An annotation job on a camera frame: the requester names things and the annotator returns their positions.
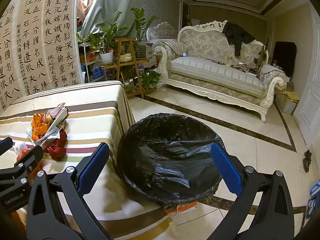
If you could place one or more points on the brown slipper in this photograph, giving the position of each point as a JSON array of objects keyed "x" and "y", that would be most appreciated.
[{"x": 307, "y": 158}]

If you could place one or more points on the blue white shoe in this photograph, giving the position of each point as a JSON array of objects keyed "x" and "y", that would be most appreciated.
[{"x": 315, "y": 192}]

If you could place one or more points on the clear pink plastic wrapper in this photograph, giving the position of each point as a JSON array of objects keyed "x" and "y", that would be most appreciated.
[{"x": 56, "y": 108}]

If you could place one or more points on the ornate cream armchair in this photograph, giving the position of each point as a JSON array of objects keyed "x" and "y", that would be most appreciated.
[{"x": 162, "y": 31}]

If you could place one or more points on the white red plastic wrapper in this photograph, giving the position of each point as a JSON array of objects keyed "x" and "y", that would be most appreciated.
[{"x": 21, "y": 151}]

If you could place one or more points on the orange wrapper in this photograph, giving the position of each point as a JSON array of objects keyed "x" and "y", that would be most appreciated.
[{"x": 38, "y": 127}]

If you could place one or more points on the small yellow flower pot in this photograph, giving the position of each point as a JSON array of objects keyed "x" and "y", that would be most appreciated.
[{"x": 126, "y": 57}]

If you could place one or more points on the pile of papers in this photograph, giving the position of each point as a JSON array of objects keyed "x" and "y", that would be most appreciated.
[{"x": 245, "y": 67}]

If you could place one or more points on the black jacket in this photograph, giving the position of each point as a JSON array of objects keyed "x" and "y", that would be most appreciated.
[{"x": 235, "y": 33}]

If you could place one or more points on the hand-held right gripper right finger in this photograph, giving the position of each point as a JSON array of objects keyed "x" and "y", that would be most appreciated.
[{"x": 226, "y": 167}]

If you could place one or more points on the tall plant in dark pot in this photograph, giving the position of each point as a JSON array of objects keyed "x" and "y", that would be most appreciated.
[{"x": 141, "y": 50}]

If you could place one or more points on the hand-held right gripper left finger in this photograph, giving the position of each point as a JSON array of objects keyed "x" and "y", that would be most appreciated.
[{"x": 93, "y": 163}]

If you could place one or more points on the green curtain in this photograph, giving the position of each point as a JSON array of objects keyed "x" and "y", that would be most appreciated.
[{"x": 112, "y": 2}]

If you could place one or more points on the black bag lined waste bin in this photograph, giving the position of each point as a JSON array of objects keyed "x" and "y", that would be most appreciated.
[{"x": 162, "y": 155}]

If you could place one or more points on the calligraphy paper wall hanging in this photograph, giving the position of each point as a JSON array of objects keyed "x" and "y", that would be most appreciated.
[{"x": 57, "y": 35}]

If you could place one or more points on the ornate cream sofa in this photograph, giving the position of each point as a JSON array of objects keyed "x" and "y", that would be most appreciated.
[{"x": 212, "y": 72}]

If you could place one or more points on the white paper green print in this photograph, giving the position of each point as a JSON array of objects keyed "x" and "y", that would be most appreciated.
[{"x": 58, "y": 122}]

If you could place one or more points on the striped tablecloth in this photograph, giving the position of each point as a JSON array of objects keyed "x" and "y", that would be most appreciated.
[{"x": 100, "y": 120}]

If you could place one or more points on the black cloth cover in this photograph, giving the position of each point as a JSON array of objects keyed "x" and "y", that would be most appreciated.
[{"x": 285, "y": 57}]

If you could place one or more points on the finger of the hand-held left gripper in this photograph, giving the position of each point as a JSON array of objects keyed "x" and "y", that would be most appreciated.
[
  {"x": 5, "y": 145},
  {"x": 31, "y": 156}
]

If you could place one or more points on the white metal shelf rack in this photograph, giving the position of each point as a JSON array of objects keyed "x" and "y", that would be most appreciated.
[{"x": 85, "y": 62}]

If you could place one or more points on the small leafy floor plant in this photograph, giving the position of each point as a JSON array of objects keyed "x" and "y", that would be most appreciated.
[{"x": 150, "y": 78}]

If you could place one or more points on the orange white plastic bag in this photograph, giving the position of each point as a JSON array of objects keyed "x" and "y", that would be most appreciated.
[{"x": 182, "y": 208}]

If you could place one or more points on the wooden plant stand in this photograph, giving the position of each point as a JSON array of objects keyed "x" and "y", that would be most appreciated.
[{"x": 125, "y": 41}]

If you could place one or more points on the white panel door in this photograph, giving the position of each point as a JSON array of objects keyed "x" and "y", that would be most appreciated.
[{"x": 310, "y": 92}]

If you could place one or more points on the leafy plant in white pot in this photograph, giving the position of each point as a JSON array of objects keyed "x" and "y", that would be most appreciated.
[{"x": 106, "y": 58}]

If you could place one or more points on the red foil packet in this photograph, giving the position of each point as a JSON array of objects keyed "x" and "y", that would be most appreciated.
[{"x": 58, "y": 146}]

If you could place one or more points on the grey box with yellow papers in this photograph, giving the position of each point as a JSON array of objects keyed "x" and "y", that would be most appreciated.
[{"x": 287, "y": 101}]

